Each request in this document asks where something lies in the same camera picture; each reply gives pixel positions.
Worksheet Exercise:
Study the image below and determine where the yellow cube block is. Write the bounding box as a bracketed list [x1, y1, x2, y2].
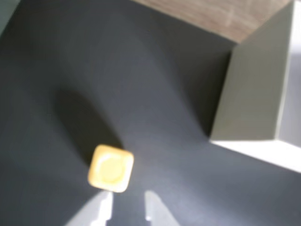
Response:
[87, 144, 135, 194]

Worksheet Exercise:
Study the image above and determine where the dark grey mat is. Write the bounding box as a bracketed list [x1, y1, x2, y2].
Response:
[0, 0, 301, 226]

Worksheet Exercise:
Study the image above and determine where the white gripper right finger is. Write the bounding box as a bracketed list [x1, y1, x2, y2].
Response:
[144, 191, 182, 226]

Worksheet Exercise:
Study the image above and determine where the white open box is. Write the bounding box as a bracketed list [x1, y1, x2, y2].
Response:
[210, 0, 301, 174]

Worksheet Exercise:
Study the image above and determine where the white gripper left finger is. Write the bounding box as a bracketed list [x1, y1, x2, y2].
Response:
[64, 191, 113, 226]

